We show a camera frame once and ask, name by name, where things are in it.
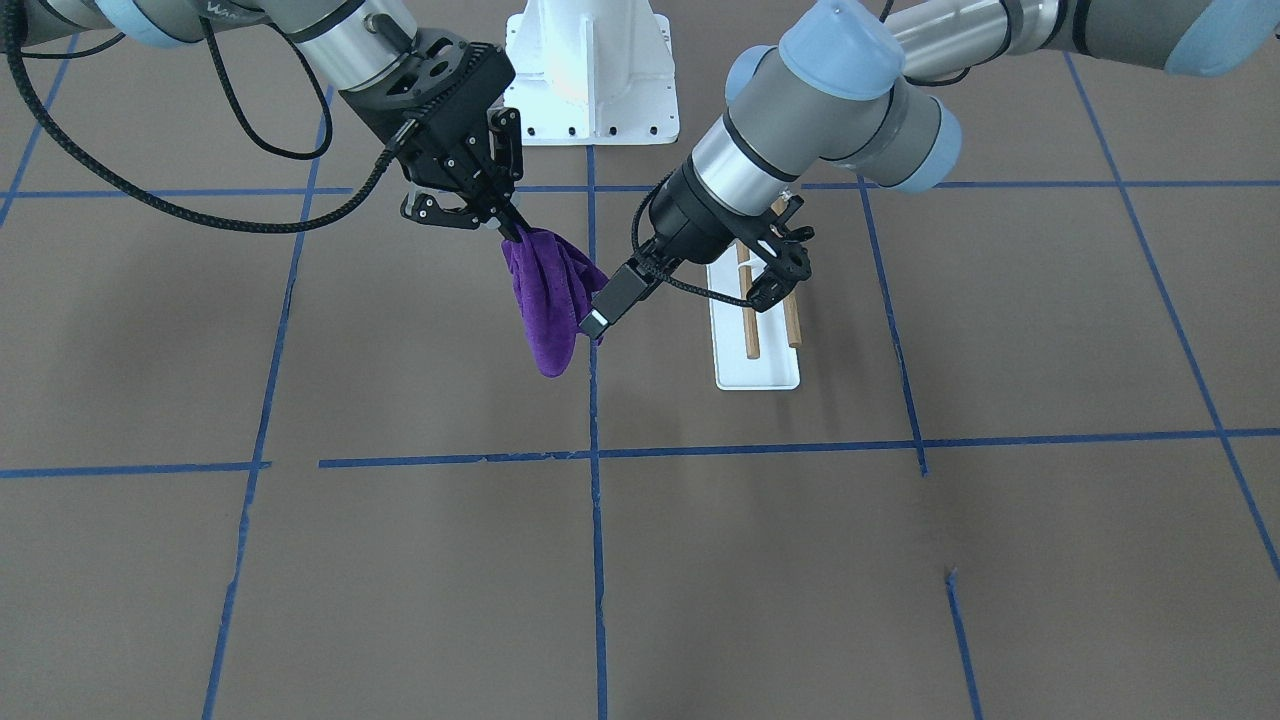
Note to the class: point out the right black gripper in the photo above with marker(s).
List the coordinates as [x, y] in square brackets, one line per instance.
[462, 170]

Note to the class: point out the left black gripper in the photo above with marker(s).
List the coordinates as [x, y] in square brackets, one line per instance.
[688, 217]

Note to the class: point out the purple towel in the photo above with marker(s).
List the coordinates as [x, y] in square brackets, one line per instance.
[554, 283]

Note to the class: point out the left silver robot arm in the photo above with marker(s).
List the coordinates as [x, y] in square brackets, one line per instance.
[847, 87]

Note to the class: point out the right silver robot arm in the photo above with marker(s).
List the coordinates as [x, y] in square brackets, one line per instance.
[351, 42]

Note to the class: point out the front wooden rack rod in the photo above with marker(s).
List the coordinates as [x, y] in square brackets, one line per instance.
[744, 270]

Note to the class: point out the wooden rack rod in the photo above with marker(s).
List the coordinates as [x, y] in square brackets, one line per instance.
[744, 270]
[794, 333]

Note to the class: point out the rear wooden rack rod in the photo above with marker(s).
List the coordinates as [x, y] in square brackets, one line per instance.
[794, 333]

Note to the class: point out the white towel rack base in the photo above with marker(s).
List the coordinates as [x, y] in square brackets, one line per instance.
[777, 369]

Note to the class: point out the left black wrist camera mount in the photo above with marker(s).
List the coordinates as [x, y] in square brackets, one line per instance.
[782, 250]

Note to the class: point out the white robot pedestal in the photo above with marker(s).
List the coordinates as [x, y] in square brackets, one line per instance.
[593, 73]

